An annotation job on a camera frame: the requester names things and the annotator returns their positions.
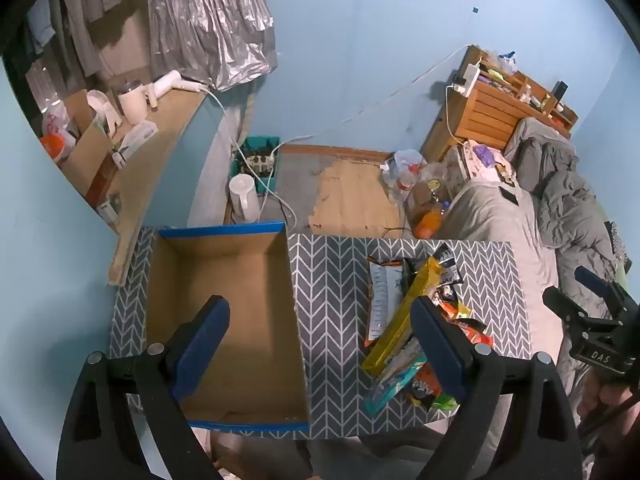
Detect person's right hand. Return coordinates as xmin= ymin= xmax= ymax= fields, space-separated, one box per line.
xmin=577 ymin=367 xmax=640 ymax=433

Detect white charger block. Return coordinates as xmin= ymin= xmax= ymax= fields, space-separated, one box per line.
xmin=452 ymin=62 xmax=483 ymax=96

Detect orange drink bottle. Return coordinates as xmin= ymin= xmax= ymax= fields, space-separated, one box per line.
xmin=412 ymin=200 xmax=451 ymax=240

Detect white power strip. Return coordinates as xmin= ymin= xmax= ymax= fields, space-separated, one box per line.
xmin=242 ymin=152 xmax=276 ymax=173

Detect white charger cable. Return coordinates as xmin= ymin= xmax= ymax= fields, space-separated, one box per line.
xmin=445 ymin=84 xmax=470 ymax=145

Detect bag of plastic bottles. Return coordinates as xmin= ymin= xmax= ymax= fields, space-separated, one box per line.
xmin=380 ymin=149 xmax=451 ymax=206

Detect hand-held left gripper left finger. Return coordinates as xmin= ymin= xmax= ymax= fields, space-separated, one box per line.
xmin=56 ymin=295 xmax=232 ymax=480

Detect white plastic bag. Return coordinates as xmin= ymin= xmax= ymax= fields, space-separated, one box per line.
xmin=40 ymin=100 xmax=71 ymax=133

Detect open brown cardboard box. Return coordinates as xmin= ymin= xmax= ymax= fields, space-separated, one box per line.
xmin=60 ymin=89 xmax=118 ymax=201

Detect long white wall cable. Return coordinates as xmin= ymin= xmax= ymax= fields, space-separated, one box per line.
xmin=272 ymin=45 xmax=473 ymax=153

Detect white electric kettle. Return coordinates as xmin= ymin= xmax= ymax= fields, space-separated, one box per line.
xmin=229 ymin=174 xmax=261 ymax=223

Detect grey duvet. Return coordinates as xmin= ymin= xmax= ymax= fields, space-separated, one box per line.
xmin=502 ymin=117 xmax=626 ymax=271

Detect long yellow biscuit packet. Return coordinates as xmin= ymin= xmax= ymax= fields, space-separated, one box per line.
xmin=362 ymin=256 xmax=443 ymax=373

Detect beige bed sheet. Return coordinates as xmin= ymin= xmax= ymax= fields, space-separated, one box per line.
xmin=435 ymin=175 xmax=591 ymax=411

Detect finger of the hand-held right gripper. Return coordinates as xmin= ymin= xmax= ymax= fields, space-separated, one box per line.
xmin=574 ymin=266 xmax=640 ymax=320
xmin=542 ymin=286 xmax=616 ymax=333

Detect grey herringbone table cover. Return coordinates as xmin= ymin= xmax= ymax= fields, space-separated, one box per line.
xmin=109 ymin=226 xmax=532 ymax=441

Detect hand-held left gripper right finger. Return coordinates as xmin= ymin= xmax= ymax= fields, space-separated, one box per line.
xmin=409 ymin=295 xmax=583 ymax=480

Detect hanging grey clothes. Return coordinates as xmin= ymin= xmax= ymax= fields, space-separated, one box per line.
xmin=25 ymin=0 xmax=151 ymax=81

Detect blue-edged cardboard box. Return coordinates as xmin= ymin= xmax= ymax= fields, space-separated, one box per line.
xmin=145 ymin=221 xmax=311 ymax=433

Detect white mug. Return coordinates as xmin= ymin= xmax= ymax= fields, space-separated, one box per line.
xmin=117 ymin=81 xmax=150 ymax=125

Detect pile of snack packets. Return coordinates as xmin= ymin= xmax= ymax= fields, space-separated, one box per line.
xmin=362 ymin=241 xmax=496 ymax=416

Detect silver foil curtain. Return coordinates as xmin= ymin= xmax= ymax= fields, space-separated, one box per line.
xmin=146 ymin=0 xmax=278 ymax=92

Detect wooden headboard shelf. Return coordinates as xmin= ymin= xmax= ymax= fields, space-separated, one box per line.
xmin=422 ymin=45 xmax=578 ymax=163

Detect white plastic container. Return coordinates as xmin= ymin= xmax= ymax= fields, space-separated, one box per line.
xmin=87 ymin=90 xmax=123 ymax=136

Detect white hair dryer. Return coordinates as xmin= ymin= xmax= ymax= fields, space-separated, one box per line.
xmin=145 ymin=70 xmax=208 ymax=111

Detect flat cardboard sheet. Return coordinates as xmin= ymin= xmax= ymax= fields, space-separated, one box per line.
xmin=309 ymin=162 xmax=406 ymax=233

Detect printed pillow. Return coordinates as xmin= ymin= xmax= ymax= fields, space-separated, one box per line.
xmin=445 ymin=140 xmax=516 ymax=183

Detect orange-lidded jar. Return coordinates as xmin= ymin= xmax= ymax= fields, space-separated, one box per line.
xmin=40 ymin=132 xmax=76 ymax=163

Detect flat white box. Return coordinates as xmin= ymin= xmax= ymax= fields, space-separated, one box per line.
xmin=112 ymin=121 xmax=160 ymax=167

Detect teal storage crate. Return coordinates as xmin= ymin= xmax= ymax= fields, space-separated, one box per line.
xmin=228 ymin=136 xmax=281 ymax=196

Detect white hair dryer cable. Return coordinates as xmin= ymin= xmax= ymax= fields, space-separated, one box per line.
xmin=200 ymin=84 xmax=298 ymax=233

